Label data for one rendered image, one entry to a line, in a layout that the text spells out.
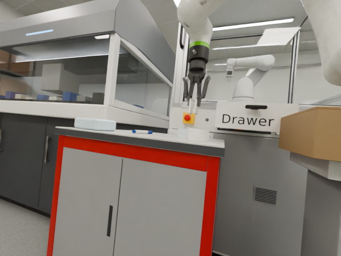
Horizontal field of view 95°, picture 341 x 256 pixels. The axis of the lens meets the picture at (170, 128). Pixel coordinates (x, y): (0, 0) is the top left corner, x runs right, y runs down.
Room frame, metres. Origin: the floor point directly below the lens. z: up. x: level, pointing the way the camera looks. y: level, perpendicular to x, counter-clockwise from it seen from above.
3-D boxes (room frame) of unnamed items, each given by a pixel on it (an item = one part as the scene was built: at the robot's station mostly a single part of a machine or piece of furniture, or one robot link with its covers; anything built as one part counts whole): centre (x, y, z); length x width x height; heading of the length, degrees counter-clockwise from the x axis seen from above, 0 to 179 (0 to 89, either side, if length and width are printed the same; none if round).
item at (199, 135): (0.54, -0.10, 0.78); 0.07 x 0.07 x 0.04
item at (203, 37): (0.71, -0.09, 1.24); 0.13 x 0.11 x 0.14; 152
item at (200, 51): (0.71, -0.09, 1.14); 0.12 x 0.09 x 0.06; 152
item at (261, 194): (1.37, -0.63, 0.40); 1.03 x 0.95 x 0.80; 71
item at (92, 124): (0.64, 0.31, 0.78); 0.15 x 0.10 x 0.04; 59
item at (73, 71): (1.81, 1.08, 1.13); 1.78 x 1.14 x 0.45; 71
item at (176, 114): (1.37, -0.63, 0.87); 1.02 x 0.95 x 0.14; 71
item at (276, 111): (0.62, -0.33, 0.87); 0.29 x 0.02 x 0.11; 71
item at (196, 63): (0.72, -0.10, 1.06); 0.08 x 0.07 x 0.09; 62
